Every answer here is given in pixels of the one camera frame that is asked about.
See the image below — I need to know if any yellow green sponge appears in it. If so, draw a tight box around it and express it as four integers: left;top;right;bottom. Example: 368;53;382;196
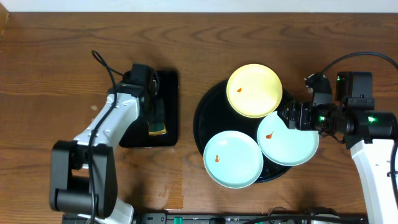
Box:
147;98;167;136

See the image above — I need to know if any light blue plate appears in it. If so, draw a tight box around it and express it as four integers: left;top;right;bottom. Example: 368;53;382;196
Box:
257;112;319;166
203;131;264;189

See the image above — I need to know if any yellow plate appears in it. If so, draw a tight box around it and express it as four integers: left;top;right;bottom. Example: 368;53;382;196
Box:
226;64;283;118

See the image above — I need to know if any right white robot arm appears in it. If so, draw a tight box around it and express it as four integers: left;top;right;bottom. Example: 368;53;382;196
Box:
277;96;397;223

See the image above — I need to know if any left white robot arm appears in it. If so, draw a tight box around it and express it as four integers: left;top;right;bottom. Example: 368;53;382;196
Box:
49;81;160;223

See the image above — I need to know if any black rectangular tray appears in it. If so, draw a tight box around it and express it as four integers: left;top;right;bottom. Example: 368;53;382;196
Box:
119;70;179;148

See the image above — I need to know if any round black tray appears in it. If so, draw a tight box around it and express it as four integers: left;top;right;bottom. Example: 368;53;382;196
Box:
193;80;291;183

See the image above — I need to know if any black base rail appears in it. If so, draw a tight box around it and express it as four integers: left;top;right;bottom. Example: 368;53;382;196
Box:
61;211;369;224

